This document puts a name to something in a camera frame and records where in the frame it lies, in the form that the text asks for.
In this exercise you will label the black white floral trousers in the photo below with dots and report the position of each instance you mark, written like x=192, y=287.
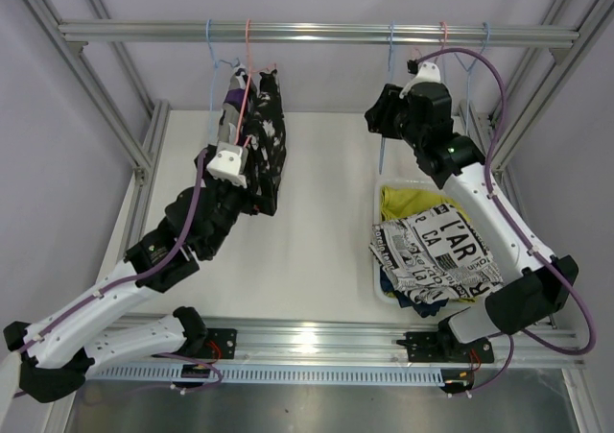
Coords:
x=265, y=134

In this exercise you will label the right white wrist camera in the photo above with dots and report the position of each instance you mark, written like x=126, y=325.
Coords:
x=427, y=72

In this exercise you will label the white plastic basket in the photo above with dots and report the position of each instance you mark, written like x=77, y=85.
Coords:
x=376, y=202

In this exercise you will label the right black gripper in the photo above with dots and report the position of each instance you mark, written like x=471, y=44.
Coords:
x=379, y=116

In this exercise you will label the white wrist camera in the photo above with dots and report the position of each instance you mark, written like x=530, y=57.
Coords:
x=228, y=164
x=427, y=72

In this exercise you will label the pink wire hanger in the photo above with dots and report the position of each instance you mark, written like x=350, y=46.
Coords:
x=439, y=61
x=250, y=71

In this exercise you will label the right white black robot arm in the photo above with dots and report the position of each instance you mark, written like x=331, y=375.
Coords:
x=537, y=282

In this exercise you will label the aluminium hanging rail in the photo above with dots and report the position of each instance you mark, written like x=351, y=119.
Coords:
x=112, y=30

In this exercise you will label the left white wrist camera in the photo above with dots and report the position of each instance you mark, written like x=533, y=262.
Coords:
x=228, y=164

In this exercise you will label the white newspaper print trousers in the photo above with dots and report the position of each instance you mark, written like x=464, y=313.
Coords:
x=435, y=255

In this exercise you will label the navy blue trousers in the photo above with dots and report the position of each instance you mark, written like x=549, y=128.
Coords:
x=422, y=309

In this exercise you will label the aluminium frame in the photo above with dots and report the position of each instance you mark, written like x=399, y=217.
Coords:
x=49, y=21

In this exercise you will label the yellow-green trousers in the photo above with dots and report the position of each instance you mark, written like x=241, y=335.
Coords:
x=426, y=253

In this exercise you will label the slotted cable duct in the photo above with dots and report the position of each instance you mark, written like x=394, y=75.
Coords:
x=185, y=372

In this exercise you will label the purple grey patterned trousers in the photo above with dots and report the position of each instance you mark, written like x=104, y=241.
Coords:
x=230, y=110

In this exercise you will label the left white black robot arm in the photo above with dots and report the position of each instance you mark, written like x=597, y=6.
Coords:
x=53, y=358

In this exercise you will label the light blue wire hanger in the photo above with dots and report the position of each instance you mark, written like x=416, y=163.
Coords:
x=469, y=70
x=212, y=126

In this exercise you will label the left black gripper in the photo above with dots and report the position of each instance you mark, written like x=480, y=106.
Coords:
x=249, y=207

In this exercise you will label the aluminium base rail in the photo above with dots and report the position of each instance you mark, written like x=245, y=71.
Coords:
x=287, y=342

